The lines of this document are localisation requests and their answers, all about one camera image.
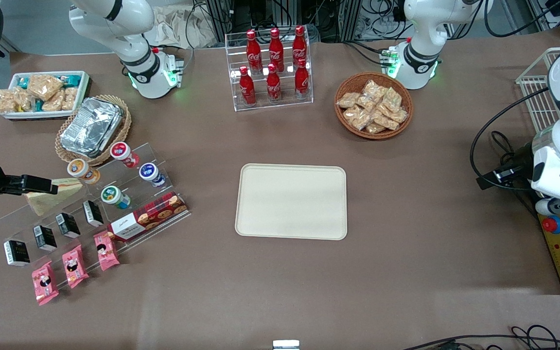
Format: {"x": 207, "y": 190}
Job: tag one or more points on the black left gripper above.
{"x": 521, "y": 158}

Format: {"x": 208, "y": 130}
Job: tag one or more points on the triangle sandwich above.
{"x": 51, "y": 199}

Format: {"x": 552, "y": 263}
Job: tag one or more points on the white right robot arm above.
{"x": 136, "y": 53}

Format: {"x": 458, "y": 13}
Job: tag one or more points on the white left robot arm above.
{"x": 421, "y": 58}

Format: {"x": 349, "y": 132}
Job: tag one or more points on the beige plastic tray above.
{"x": 290, "y": 201}

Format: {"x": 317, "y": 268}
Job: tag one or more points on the small black carton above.
{"x": 45, "y": 237}
{"x": 68, "y": 225}
{"x": 93, "y": 213}
{"x": 17, "y": 253}

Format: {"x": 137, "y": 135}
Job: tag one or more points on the orange lid yogurt cup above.
{"x": 79, "y": 168}

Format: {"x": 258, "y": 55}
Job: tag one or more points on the green lid yogurt cup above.
{"x": 112, "y": 194}

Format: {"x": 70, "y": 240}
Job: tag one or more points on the stack of foil containers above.
{"x": 90, "y": 127}

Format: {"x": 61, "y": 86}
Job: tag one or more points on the small rice snack bag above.
{"x": 54, "y": 102}
{"x": 25, "y": 99}
{"x": 69, "y": 98}
{"x": 5, "y": 102}

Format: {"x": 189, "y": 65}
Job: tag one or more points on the pink snack packet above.
{"x": 75, "y": 266}
{"x": 106, "y": 251}
{"x": 44, "y": 283}

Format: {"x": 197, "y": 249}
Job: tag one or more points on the brown table cover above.
{"x": 406, "y": 218}

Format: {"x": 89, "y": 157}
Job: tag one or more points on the large rice snack bag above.
{"x": 44, "y": 86}

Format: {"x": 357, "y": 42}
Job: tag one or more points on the red lid yogurt cup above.
{"x": 123, "y": 152}

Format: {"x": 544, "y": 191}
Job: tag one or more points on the teal snack packet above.
{"x": 23, "y": 82}
{"x": 72, "y": 79}

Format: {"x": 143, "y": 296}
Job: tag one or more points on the white plastic bin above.
{"x": 81, "y": 95}

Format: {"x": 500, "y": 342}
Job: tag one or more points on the clear acrylic stepped display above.
{"x": 136, "y": 199}

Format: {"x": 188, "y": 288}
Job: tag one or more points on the oval wicker basket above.
{"x": 124, "y": 127}

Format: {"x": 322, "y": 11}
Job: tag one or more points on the clear bag of crackers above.
{"x": 386, "y": 120}
{"x": 399, "y": 115}
{"x": 392, "y": 98}
{"x": 375, "y": 128}
{"x": 371, "y": 89}
{"x": 358, "y": 118}
{"x": 348, "y": 100}
{"x": 365, "y": 102}

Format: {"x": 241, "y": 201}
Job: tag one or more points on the blue lid yogurt cup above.
{"x": 149, "y": 171}

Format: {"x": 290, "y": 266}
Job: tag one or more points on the red cookie box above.
{"x": 148, "y": 218}

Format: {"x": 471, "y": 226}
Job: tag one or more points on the round brown wicker basket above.
{"x": 348, "y": 82}

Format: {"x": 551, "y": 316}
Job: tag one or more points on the crumpled beige paper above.
{"x": 173, "y": 29}

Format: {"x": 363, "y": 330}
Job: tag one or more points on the red cola bottle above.
{"x": 253, "y": 53}
{"x": 273, "y": 86}
{"x": 276, "y": 48}
{"x": 302, "y": 81}
{"x": 299, "y": 46}
{"x": 247, "y": 90}

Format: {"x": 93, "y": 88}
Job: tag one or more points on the clear acrylic bottle rack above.
{"x": 280, "y": 104}

